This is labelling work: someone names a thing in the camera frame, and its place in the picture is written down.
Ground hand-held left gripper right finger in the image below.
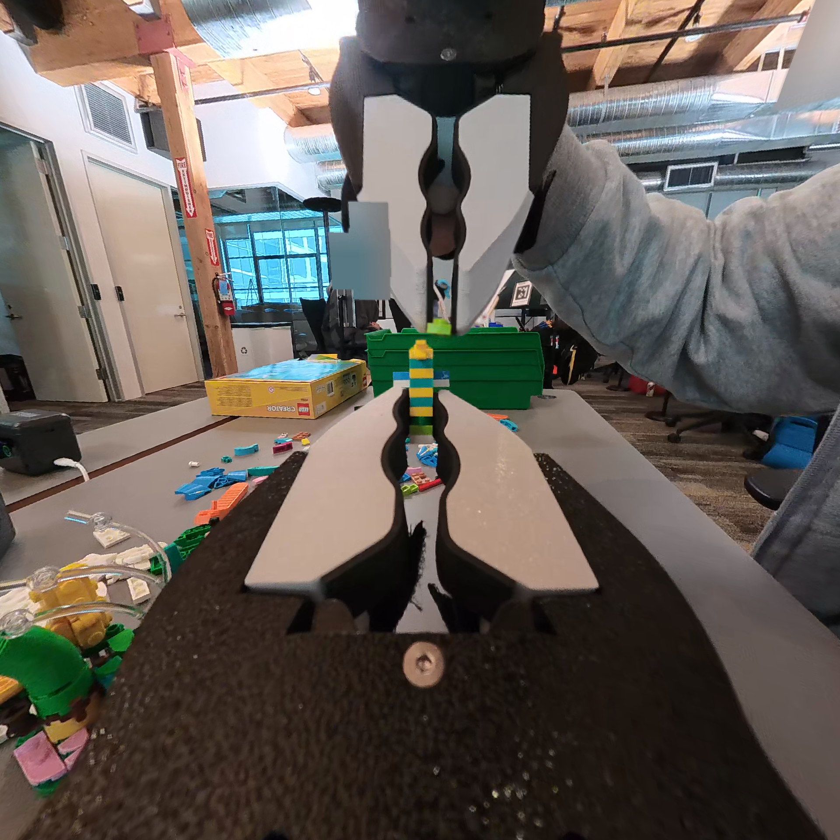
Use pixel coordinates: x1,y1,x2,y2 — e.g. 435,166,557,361
436,392,601,599

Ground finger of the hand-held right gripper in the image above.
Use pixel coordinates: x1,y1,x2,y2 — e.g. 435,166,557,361
356,94,437,329
449,94,536,332

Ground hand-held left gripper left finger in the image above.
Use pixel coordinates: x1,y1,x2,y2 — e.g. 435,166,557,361
245,388,405,599

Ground striped toy brick tower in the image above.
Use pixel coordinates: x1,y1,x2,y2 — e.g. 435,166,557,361
392,338,454,437

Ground person's right forearm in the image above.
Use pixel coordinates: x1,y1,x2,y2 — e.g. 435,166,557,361
512,125,840,417

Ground person's right hand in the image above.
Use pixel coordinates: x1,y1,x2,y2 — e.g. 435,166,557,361
428,184,462,258

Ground black floor lamp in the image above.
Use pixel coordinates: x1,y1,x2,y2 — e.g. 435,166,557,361
303,196,342,358

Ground orange long brick piece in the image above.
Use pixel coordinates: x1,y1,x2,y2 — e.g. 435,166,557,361
194,482,250,526

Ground yellow toy box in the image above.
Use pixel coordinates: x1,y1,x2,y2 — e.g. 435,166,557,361
205,359,370,420

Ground scattered loose toy bricks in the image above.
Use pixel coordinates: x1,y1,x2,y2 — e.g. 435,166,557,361
174,413,519,519

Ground green plastic storage bin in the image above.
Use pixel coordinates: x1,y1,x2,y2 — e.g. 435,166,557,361
365,328,546,409

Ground large window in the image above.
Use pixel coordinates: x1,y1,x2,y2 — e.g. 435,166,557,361
220,223,345,306

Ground white recycling cabinet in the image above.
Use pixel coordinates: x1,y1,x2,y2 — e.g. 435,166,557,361
231,323,294,376

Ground black office chair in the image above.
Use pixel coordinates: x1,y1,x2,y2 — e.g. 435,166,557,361
646,374,772,460

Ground pile of white plates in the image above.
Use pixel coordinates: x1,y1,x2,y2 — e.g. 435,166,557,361
0,508,172,618

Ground black mesh chair armrest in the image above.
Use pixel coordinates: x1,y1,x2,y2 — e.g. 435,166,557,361
743,469,811,509

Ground blue object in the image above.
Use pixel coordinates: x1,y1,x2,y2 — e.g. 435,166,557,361
761,415,821,470

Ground person's grey hoodie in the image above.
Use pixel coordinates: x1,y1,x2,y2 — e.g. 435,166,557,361
751,407,840,637

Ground black power station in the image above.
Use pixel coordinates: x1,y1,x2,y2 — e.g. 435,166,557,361
0,410,83,476

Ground green brick tree model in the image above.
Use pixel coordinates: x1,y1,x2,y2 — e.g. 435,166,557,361
0,512,172,798

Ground white open door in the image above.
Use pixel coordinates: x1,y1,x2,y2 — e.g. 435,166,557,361
0,125,109,403

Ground duct vent grille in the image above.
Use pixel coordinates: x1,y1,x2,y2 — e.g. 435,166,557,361
664,161,719,193

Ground large silver air duct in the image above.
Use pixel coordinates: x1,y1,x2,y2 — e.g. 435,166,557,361
180,0,312,42

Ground wooden post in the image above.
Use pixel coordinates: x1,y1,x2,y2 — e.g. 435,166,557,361
150,52,238,378

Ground white wall vent grille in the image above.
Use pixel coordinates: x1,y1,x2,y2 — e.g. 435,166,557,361
77,82,139,153

